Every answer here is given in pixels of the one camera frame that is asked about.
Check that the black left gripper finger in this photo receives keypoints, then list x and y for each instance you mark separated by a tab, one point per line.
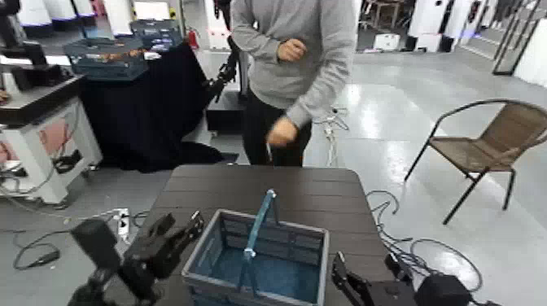
162	224
188	233

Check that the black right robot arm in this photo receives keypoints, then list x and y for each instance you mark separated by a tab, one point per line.
442	290

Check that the dark blue plastic crate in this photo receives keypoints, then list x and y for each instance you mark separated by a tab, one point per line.
158	34

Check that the black mobile robot with column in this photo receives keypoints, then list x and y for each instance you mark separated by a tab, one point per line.
224	111

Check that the blue crate with grey rim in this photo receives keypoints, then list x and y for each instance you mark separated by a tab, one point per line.
260	265

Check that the black device on cart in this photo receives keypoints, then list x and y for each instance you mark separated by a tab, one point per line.
40	76

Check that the person in grey sweater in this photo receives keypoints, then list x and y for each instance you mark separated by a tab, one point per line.
277	81

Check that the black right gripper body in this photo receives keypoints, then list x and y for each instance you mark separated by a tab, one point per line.
391	295

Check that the white kiosk with black stripe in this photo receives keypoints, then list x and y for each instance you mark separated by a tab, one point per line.
429	23

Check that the white cabinet with red lights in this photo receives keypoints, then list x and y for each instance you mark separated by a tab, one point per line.
216	30

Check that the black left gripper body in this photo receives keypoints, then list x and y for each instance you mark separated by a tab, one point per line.
149	260

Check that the red fire extinguisher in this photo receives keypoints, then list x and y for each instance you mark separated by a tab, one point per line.
193	39

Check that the black table cloth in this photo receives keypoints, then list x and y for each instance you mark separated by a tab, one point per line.
145	111

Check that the brown wicker metal chair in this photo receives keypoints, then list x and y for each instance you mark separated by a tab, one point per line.
495	145

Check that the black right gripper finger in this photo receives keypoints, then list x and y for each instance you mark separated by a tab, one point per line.
398	268
348	282

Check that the black metal frame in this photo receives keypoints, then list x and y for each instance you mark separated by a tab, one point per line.
513	38

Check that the large blue crate with goods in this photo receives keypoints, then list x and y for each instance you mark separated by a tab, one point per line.
107	60

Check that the white cart with grey top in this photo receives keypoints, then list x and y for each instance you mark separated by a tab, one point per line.
42	141

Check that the black monitor stand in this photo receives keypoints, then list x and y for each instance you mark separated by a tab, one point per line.
17	38

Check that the person's right hand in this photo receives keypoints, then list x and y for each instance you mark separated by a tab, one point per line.
291	50

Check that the white board panel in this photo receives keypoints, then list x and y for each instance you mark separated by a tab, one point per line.
534	60

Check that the wooden background table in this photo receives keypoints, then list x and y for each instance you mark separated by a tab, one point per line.
386	10

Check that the white power strip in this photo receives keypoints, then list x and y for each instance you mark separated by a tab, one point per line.
123	220

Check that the person's left hand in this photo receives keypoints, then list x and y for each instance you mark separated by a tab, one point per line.
282	132

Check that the small white box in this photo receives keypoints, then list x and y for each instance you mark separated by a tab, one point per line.
387	41

